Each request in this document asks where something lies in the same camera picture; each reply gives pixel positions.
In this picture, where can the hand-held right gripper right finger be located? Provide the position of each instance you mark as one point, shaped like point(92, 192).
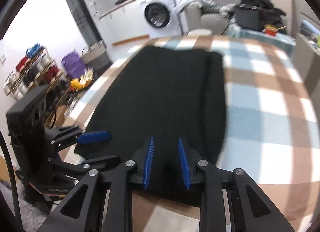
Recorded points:
point(183, 162)

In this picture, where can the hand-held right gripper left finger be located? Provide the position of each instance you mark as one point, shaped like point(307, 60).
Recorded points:
point(148, 162)

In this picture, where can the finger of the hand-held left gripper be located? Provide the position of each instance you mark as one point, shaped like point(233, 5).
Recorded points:
point(95, 137)
point(100, 160)

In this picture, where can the black knit shirt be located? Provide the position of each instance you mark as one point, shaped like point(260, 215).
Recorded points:
point(155, 97)

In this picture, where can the pile of black clothes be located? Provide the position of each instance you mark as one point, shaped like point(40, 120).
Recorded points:
point(272, 9)

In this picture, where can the yellow toy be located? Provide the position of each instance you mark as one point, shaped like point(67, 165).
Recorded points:
point(77, 84)

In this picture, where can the wooden shoe rack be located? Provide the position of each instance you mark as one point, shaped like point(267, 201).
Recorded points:
point(47, 77)

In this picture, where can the rows of shoes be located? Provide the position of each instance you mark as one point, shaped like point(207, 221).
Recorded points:
point(27, 72)

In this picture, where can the purple bag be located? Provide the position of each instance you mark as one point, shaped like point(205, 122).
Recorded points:
point(73, 64)

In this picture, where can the woven basket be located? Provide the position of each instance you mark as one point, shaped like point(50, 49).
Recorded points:
point(97, 56)

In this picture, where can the grey fluffy cloth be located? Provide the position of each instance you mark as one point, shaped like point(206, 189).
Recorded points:
point(30, 218)

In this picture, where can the white base cabinets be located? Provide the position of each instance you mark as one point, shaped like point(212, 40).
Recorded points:
point(125, 22)

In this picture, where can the dark door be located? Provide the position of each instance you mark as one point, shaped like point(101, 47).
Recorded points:
point(80, 14)

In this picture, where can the white stool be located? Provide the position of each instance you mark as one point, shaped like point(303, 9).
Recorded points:
point(200, 32)

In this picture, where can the white washing machine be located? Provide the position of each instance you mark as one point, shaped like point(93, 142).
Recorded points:
point(157, 14)

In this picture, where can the grey sofa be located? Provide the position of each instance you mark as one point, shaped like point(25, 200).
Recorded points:
point(212, 21)

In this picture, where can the small table with checked cloth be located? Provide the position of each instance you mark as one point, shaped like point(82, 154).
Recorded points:
point(275, 42)

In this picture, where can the checkered pillow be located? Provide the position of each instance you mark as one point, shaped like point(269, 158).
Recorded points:
point(211, 9)

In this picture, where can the grey cabinet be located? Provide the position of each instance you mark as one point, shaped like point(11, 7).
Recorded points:
point(305, 62)

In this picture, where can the black cooker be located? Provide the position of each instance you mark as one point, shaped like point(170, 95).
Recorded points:
point(247, 18)

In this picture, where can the red bowl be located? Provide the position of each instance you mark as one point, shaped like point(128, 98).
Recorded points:
point(270, 31)

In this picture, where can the light grey cloth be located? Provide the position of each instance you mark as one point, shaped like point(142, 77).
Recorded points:
point(190, 3)

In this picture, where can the blue pillow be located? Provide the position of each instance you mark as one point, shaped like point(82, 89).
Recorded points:
point(310, 26)

